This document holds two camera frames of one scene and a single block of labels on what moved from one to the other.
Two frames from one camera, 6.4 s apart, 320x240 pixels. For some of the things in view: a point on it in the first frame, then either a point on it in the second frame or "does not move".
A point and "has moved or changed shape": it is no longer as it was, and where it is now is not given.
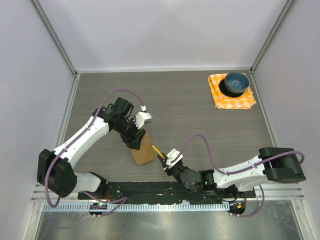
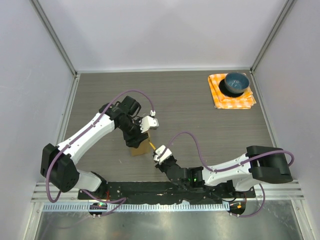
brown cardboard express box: x=146 y=153 has moved or changed shape
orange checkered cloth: x=244 y=101 does not move
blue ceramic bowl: x=236 y=82 does not move
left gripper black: x=133 y=141 does not move
